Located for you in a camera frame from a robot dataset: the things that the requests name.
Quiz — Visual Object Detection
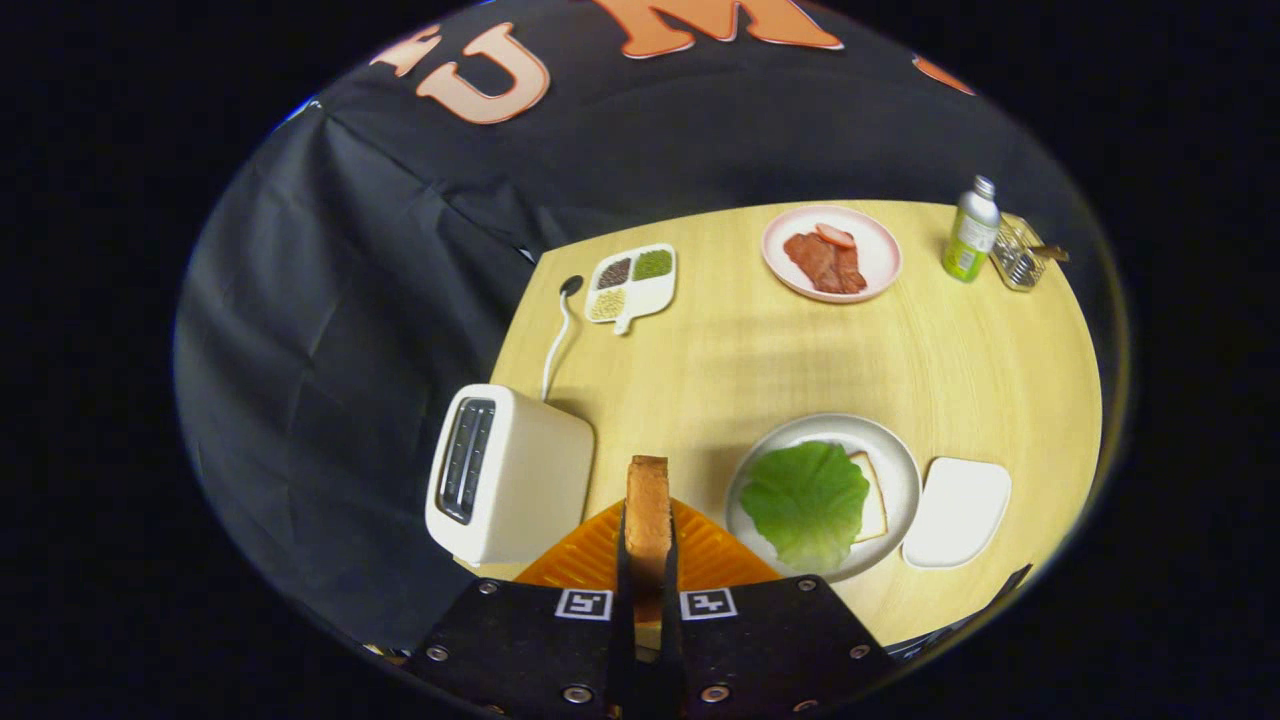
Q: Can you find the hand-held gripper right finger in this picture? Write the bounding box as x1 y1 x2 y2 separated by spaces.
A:
658 497 898 717

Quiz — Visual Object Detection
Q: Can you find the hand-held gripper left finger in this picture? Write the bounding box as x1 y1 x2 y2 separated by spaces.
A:
403 498 637 713

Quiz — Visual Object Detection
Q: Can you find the toasted bread slice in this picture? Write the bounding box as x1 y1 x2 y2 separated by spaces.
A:
626 455 673 626

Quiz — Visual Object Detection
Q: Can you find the green lettuce leaf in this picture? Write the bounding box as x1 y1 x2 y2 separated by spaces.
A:
738 440 871 574

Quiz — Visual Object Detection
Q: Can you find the white toaster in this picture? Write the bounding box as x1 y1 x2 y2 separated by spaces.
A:
425 384 597 567

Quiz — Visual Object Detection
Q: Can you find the white bread slice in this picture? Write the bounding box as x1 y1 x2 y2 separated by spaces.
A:
848 451 889 543

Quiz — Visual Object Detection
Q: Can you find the round grey plate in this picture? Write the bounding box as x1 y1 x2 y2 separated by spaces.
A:
724 413 922 584

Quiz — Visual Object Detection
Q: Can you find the white square plate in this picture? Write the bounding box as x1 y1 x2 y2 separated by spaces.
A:
901 456 1013 570

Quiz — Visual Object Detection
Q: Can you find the white divided seasoning tray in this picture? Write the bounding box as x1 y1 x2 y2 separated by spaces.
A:
584 243 678 336

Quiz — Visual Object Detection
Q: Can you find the brown steak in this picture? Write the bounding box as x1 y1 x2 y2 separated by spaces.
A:
783 232 868 295

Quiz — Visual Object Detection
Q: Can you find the pink plate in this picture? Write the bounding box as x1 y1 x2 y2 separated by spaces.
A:
761 205 903 304

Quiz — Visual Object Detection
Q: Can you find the silver bottle with green label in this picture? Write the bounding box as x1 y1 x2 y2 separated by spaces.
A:
942 175 1001 283

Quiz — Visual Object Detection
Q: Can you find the white power cable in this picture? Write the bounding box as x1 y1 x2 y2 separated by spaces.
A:
541 275 585 403

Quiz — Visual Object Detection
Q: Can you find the wire mesh basket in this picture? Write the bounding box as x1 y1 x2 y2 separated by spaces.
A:
990 215 1049 292

